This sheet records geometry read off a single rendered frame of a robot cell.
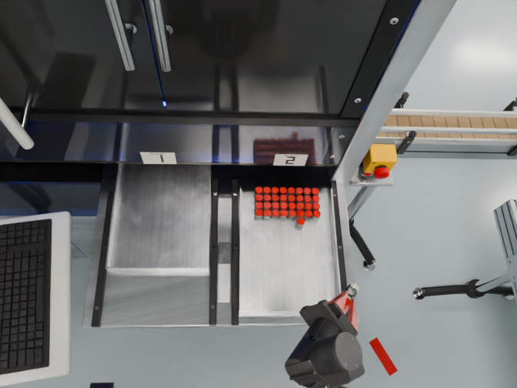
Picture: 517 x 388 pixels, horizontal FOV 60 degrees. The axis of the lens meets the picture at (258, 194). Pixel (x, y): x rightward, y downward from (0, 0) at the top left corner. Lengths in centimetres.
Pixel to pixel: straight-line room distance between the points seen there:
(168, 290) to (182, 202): 25
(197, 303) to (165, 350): 90
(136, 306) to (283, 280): 38
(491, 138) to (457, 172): 109
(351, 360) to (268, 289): 52
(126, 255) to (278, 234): 41
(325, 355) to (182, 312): 55
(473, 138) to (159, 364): 149
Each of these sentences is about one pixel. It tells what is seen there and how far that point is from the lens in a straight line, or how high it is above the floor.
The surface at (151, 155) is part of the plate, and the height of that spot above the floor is 103.
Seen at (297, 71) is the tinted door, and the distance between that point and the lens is 90.
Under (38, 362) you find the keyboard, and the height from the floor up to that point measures 83.
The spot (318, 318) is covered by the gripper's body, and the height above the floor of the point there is 124.
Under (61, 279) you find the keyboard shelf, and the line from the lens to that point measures 134.
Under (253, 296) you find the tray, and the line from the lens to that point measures 118.
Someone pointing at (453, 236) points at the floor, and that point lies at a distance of 243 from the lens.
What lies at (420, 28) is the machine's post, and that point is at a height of 149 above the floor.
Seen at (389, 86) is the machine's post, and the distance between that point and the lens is 96.
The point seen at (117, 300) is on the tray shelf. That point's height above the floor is 88.
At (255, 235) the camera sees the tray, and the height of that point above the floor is 88.
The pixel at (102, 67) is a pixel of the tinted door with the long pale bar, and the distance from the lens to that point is 92.
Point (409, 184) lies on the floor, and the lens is 246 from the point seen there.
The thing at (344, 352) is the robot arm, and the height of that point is 135.
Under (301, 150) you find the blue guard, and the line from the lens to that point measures 113.
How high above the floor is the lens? 204
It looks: 66 degrees down
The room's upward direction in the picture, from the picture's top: 10 degrees clockwise
